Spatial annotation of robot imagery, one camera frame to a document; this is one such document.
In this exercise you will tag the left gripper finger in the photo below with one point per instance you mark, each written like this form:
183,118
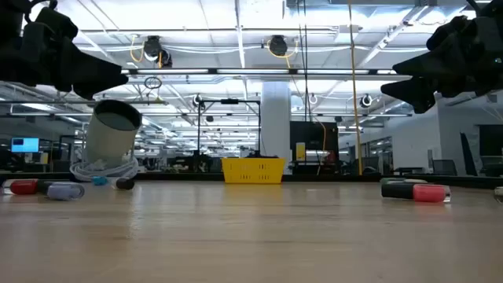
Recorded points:
98,68
91,92

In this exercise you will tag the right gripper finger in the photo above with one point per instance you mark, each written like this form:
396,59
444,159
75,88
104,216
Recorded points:
416,67
412,92

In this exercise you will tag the sky blue nail polish bottle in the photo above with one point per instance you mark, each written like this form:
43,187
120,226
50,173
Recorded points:
99,181

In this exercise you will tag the pale nail polish bottle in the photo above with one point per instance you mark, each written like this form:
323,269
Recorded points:
416,181

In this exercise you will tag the red marker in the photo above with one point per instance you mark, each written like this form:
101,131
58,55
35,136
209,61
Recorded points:
23,187

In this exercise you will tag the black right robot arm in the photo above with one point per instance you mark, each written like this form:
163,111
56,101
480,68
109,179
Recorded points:
491,6

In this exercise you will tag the black mesh chair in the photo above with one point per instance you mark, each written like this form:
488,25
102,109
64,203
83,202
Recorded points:
444,167

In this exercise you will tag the blue computer monitor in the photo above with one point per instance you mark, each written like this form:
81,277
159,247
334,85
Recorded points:
24,144

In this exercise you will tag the black leaning panel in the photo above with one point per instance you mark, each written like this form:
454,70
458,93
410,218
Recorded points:
468,153

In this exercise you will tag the black cabinet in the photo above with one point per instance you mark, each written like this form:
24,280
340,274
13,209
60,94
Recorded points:
314,137

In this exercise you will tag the yellow sign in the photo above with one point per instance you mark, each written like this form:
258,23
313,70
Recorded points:
300,151

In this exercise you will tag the white building column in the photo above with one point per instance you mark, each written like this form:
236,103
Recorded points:
276,122

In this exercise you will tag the long ceiling light bar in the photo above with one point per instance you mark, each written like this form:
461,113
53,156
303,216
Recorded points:
251,71

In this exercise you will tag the yellow plastic basket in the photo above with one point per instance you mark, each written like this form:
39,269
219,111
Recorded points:
253,171

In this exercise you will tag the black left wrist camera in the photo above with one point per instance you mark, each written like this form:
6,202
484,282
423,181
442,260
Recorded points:
51,25

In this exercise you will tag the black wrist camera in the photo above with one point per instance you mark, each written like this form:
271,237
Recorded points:
51,25
448,33

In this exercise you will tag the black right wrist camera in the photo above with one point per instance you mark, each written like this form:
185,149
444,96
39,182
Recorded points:
448,33

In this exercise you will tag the black wall screen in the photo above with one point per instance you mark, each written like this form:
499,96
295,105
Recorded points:
491,141

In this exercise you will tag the black aluminium table frame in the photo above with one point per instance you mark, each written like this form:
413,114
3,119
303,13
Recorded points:
177,177

